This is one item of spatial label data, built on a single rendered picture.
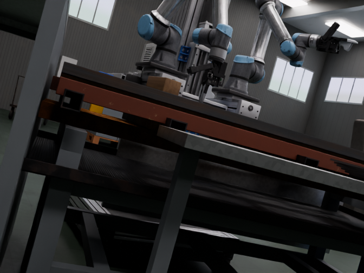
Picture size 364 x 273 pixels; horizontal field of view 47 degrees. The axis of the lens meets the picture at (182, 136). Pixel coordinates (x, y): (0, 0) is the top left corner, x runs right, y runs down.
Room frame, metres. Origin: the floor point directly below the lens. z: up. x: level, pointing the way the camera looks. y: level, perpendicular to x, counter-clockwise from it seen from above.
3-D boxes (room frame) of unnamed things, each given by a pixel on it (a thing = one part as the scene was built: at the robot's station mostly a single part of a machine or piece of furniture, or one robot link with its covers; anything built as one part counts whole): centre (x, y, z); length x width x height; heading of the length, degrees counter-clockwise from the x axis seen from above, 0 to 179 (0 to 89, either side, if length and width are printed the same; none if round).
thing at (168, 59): (2.28, 0.21, 1.09); 0.15 x 0.15 x 0.10
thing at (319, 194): (2.18, -0.34, 0.48); 1.30 x 0.04 x 0.35; 107
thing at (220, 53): (1.89, -0.05, 1.11); 0.08 x 0.08 x 0.05
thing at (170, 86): (1.36, 0.10, 0.87); 0.12 x 0.06 x 0.05; 33
